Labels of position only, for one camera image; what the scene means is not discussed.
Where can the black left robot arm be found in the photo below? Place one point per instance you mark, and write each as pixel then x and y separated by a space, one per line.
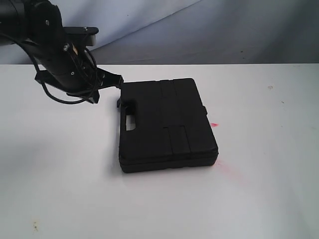
pixel 18 17

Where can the black plastic carry case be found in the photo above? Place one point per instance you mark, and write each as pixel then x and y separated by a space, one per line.
pixel 164 125

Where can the white backdrop cloth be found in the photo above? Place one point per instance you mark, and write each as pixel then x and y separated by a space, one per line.
pixel 198 31

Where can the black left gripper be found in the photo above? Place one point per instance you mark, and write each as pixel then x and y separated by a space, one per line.
pixel 69 67

